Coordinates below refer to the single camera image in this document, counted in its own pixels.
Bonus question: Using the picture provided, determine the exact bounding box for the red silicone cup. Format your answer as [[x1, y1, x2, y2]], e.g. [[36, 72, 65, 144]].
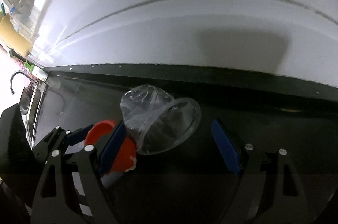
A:
[[85, 120, 136, 175]]

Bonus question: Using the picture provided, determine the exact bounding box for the clear plastic cup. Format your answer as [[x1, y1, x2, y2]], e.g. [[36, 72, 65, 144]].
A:
[[120, 84, 202, 155]]

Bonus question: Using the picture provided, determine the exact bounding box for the steel sink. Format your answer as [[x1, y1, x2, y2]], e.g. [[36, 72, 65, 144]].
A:
[[19, 82, 47, 149]]

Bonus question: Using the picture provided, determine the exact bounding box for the chrome faucet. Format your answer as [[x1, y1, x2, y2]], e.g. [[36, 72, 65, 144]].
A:
[[10, 70, 37, 95]]

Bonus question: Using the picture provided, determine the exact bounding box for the green pump soap bottle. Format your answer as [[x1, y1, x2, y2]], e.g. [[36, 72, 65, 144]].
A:
[[24, 61, 48, 82]]

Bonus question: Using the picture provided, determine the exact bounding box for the yellow plastic pitcher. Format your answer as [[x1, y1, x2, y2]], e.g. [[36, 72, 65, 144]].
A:
[[0, 14, 32, 57]]

